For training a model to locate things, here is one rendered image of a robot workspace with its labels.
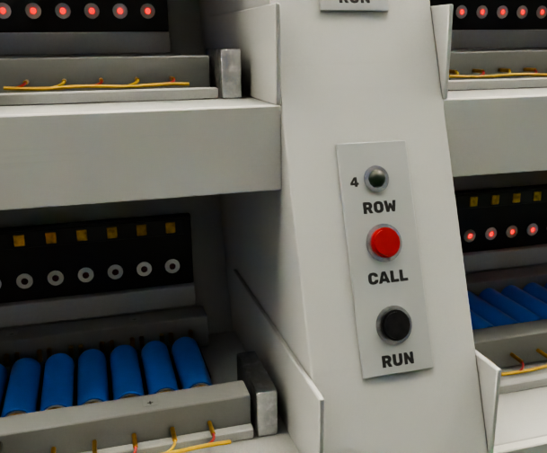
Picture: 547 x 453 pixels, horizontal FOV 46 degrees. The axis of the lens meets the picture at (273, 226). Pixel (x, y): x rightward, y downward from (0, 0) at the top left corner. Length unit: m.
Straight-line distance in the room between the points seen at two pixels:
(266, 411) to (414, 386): 0.08
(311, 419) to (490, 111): 0.20
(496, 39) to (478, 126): 0.24
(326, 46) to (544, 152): 0.15
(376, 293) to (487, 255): 0.24
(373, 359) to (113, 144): 0.17
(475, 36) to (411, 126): 0.26
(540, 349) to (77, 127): 0.33
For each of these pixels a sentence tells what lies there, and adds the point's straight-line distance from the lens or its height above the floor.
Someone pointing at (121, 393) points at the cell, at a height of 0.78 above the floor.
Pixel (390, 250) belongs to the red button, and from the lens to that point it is 0.34.
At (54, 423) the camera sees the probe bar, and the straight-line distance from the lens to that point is 0.36.
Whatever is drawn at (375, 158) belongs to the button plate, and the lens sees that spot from 0.35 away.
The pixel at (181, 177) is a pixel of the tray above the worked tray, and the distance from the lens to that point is 0.33.
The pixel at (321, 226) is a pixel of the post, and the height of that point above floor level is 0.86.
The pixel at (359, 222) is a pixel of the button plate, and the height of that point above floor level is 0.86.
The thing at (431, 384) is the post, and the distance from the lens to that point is 0.36.
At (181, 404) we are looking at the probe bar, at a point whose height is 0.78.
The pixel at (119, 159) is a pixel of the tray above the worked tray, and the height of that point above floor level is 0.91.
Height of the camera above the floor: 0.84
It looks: 4 degrees up
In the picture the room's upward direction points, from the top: 6 degrees counter-clockwise
